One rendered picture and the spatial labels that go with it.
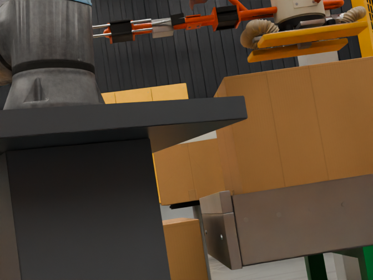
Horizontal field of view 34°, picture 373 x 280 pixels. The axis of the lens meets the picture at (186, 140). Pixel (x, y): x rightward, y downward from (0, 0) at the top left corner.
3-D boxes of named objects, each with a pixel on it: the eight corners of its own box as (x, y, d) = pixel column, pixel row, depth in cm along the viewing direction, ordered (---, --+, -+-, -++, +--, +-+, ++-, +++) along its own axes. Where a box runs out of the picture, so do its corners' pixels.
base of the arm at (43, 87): (126, 115, 112) (124, 61, 113) (25, 112, 101) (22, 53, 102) (80, 130, 127) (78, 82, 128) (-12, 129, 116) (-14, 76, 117)
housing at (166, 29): (172, 36, 209) (171, 23, 209) (174, 30, 202) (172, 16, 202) (152, 39, 208) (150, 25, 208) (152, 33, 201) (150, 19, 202)
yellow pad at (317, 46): (339, 50, 224) (337, 37, 225) (348, 43, 214) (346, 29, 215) (247, 63, 221) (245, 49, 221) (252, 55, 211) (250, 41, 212)
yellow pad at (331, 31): (357, 35, 205) (354, 20, 206) (368, 26, 195) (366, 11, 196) (257, 49, 202) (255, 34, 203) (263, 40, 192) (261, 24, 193)
